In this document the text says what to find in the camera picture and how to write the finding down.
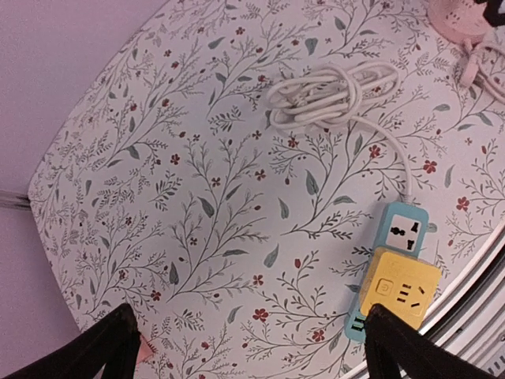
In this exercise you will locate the pink cube charger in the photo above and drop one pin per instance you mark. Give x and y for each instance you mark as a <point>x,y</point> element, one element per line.
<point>145,351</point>

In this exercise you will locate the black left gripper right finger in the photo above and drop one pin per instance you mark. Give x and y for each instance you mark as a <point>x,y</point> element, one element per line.
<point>391,345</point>

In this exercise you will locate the left aluminium frame post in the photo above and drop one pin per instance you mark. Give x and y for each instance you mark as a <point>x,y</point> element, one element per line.
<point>13,200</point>

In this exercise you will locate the teal power strip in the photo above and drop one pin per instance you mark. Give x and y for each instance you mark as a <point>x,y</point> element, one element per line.
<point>402,227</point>

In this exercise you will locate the floral patterned table mat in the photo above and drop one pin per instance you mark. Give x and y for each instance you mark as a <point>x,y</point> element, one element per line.
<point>239,247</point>

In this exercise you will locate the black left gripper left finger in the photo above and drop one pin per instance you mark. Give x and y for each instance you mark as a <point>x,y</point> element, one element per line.
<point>109,347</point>

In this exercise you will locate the yellow cube socket adapter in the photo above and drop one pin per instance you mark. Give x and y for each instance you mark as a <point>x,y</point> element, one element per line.
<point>403,284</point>

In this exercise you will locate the aluminium front rail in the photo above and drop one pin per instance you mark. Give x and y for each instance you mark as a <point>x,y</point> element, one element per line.
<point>467,320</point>

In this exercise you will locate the round pink socket hub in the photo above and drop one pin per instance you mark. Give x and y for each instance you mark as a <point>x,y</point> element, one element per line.
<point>458,20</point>

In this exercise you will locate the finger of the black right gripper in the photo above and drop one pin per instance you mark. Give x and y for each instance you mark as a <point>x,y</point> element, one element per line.
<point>494,12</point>

